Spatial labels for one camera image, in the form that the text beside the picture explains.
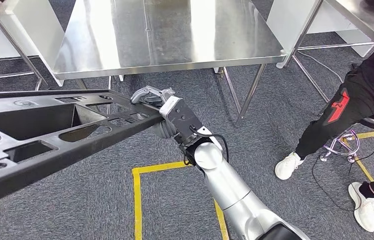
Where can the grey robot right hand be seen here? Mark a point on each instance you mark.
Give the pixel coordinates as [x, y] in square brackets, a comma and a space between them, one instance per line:
[150, 92]

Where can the black plastic frame part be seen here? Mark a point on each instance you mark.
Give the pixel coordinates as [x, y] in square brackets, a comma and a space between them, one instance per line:
[57, 165]

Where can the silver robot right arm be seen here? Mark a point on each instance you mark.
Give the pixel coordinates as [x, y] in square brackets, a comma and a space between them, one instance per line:
[229, 192]

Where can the stainless steel workbench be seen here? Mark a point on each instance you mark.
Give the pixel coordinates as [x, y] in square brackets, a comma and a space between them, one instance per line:
[160, 33]

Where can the white partition panel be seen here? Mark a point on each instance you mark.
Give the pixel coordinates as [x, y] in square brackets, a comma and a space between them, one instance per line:
[41, 30]
[289, 20]

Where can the person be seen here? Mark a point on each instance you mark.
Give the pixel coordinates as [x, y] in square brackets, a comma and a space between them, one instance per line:
[322, 132]

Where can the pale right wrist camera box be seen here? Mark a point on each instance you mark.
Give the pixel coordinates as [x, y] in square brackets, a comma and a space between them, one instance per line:
[170, 106]

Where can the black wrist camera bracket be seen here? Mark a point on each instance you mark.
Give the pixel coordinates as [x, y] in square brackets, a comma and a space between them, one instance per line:
[186, 119]

